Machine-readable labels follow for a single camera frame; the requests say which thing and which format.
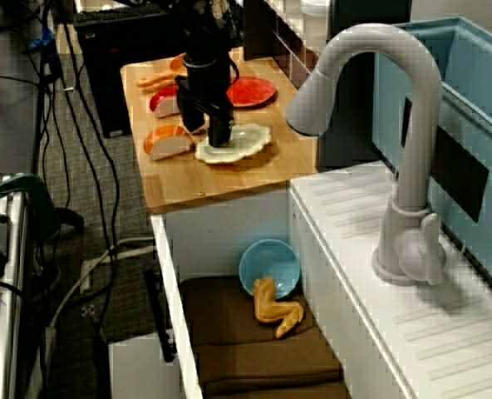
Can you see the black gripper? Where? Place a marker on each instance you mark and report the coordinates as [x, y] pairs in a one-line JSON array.
[[208, 85]]

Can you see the orange salmon sushi toy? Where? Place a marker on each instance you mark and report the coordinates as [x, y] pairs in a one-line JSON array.
[[167, 143]]

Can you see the red tuna sushi toy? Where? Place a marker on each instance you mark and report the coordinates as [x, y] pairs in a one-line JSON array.
[[163, 104]]

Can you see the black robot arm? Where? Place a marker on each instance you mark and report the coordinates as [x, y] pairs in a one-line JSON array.
[[206, 29]]

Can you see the cream scalloped plate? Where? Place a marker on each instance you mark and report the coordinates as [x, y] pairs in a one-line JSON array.
[[246, 143]]

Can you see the red plate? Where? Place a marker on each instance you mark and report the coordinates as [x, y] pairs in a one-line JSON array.
[[252, 91]]

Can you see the orange toy pan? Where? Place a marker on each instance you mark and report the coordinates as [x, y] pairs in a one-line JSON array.
[[156, 81]]

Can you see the black computer tower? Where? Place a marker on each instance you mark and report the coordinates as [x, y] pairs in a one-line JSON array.
[[104, 62]]

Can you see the black keyboard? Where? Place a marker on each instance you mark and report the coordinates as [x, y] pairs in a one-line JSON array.
[[117, 17]]

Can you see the light blue bowl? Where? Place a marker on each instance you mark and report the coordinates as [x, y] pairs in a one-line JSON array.
[[267, 262]]

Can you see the white round jar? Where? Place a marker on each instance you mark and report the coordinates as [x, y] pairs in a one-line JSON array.
[[314, 6]]

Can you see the dark green plastic stand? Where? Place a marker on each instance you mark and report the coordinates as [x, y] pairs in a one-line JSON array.
[[38, 195]]

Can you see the white toy kitchen unit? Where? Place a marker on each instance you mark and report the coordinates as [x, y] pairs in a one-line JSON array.
[[354, 232]]

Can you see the white power strip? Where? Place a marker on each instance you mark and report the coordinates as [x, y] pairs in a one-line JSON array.
[[86, 274]]

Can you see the tan toy chicken wing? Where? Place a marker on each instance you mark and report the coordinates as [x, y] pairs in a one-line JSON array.
[[271, 311]]

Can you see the gray toy faucet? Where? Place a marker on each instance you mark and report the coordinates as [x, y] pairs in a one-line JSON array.
[[412, 145]]

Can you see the brown folded cloth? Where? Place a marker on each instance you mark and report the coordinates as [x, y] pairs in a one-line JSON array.
[[237, 365]]

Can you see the black rectangular label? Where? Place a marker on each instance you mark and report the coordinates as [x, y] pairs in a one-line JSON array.
[[458, 174]]

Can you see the dark upright post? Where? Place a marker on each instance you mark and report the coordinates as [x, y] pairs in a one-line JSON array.
[[354, 149]]

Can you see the silver metal frame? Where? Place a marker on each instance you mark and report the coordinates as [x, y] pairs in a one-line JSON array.
[[5, 311]]

